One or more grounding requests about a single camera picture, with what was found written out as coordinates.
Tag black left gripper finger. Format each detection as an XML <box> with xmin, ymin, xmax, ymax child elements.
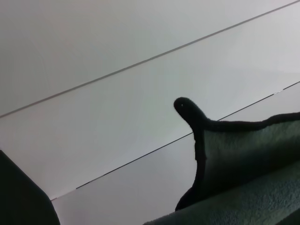
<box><xmin>0</xmin><ymin>150</ymin><xmax>61</xmax><ymax>225</ymax></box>

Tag grey yellow towel black trim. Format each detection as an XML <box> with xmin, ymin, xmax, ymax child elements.
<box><xmin>142</xmin><ymin>96</ymin><xmax>300</xmax><ymax>225</ymax></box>

